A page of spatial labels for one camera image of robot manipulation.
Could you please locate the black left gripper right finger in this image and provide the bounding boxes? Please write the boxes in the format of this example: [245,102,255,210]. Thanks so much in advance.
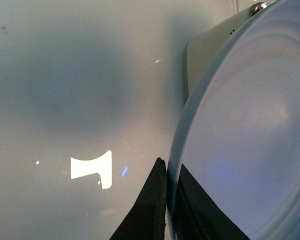
[176,165,249,240]

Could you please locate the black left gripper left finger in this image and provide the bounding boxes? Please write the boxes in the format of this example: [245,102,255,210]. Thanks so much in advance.
[111,158,167,240]

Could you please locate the light blue round plate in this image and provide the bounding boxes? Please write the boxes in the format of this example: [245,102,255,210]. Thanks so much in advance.
[167,0,300,240]

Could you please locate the white chrome two-slot toaster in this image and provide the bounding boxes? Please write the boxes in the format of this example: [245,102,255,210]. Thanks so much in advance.
[181,1,270,103]

